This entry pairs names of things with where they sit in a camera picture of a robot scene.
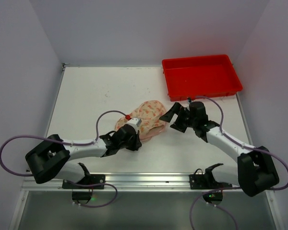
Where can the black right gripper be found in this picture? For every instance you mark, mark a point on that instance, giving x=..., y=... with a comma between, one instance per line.
x=181, y=118

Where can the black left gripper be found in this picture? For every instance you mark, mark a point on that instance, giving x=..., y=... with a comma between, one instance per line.
x=136, y=140

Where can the floral mesh laundry bag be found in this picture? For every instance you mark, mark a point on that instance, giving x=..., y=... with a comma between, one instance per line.
x=149, y=112

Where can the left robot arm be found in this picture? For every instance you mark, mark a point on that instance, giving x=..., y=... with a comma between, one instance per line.
x=53, y=159

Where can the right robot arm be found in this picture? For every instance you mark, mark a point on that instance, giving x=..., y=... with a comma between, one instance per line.
x=255, y=171

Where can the red plastic tray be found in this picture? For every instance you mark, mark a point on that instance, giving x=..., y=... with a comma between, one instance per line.
x=210, y=76

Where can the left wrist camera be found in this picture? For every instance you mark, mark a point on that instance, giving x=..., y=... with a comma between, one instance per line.
x=133, y=121

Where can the aluminium front rail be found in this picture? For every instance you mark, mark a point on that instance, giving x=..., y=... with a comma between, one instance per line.
x=124, y=182

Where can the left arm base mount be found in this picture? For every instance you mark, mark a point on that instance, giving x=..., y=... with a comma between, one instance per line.
x=92, y=179

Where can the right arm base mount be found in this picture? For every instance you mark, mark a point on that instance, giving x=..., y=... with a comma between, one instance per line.
x=200, y=180

